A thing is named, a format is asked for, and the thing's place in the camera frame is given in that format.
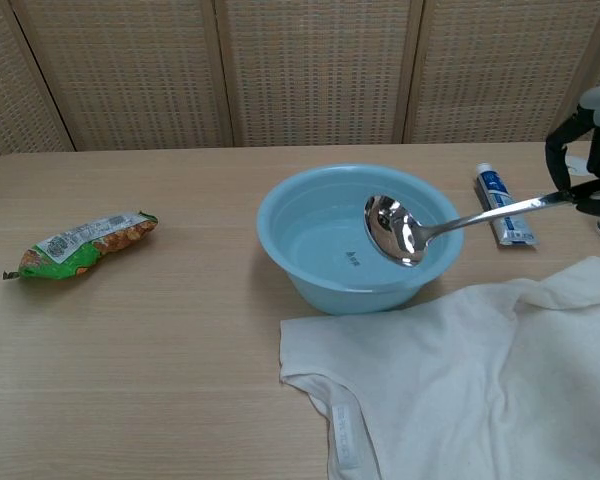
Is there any silver metal ladle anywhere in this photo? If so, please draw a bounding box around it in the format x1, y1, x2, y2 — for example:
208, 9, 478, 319
363, 188, 581, 268

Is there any white t-shirt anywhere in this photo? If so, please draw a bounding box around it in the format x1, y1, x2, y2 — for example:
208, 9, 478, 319
278, 256, 600, 480

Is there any light blue plastic bowl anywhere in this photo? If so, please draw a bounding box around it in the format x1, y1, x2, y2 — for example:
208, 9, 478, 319
256, 163, 465, 316

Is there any white round cup lid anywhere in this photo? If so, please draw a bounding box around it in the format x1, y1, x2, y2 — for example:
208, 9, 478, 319
563, 154, 590, 176

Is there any blue white toothpaste tube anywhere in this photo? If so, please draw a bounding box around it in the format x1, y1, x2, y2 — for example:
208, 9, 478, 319
474, 161, 538, 247

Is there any green snack packet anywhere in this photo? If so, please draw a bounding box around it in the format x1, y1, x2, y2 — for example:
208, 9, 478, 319
2, 210, 160, 281

